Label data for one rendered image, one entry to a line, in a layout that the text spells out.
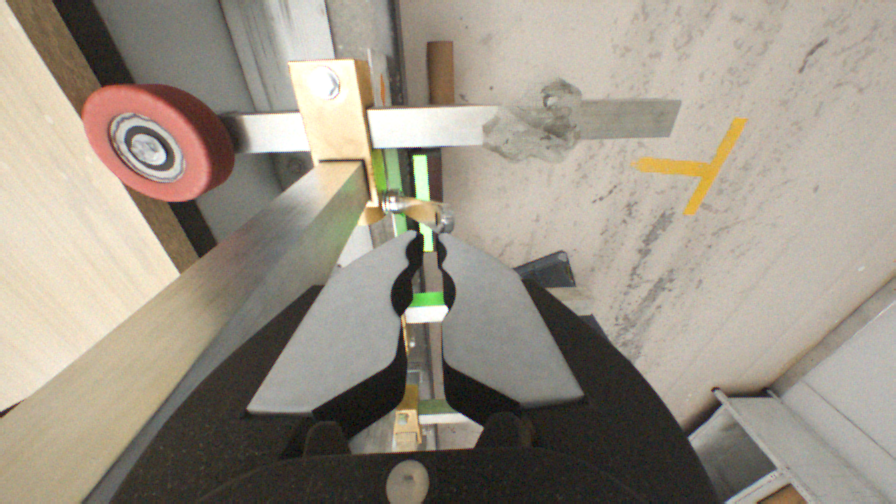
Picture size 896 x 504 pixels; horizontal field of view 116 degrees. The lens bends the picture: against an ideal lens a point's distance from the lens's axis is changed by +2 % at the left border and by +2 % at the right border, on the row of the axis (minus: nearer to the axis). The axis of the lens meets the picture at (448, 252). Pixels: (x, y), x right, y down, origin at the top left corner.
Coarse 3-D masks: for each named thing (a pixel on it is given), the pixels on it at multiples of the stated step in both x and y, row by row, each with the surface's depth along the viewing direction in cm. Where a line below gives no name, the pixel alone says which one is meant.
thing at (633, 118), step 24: (240, 120) 23; (264, 120) 23; (288, 120) 23; (384, 120) 24; (408, 120) 24; (432, 120) 24; (456, 120) 24; (480, 120) 24; (576, 120) 24; (600, 120) 24; (624, 120) 24; (648, 120) 24; (672, 120) 24; (240, 144) 24; (264, 144) 24; (288, 144) 24; (384, 144) 25; (408, 144) 25; (432, 144) 25; (456, 144) 25
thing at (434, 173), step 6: (432, 156) 41; (438, 156) 41; (432, 162) 41; (438, 162) 41; (432, 168) 42; (438, 168) 42; (432, 174) 42; (438, 174) 42; (432, 180) 43; (438, 180) 43; (432, 186) 43; (438, 186) 43; (432, 192) 44; (438, 192) 44; (432, 198) 44; (438, 198) 44; (438, 234) 47
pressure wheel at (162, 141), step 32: (96, 96) 18; (128, 96) 18; (160, 96) 18; (192, 96) 21; (96, 128) 19; (128, 128) 19; (160, 128) 19; (192, 128) 19; (224, 128) 22; (128, 160) 20; (160, 160) 20; (192, 160) 20; (224, 160) 22; (160, 192) 21; (192, 192) 22
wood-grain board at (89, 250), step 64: (0, 0) 16; (0, 64) 17; (64, 64) 18; (0, 128) 19; (64, 128) 19; (0, 192) 22; (64, 192) 22; (128, 192) 22; (0, 256) 24; (64, 256) 25; (128, 256) 25; (192, 256) 28; (0, 320) 28; (64, 320) 29; (0, 384) 34
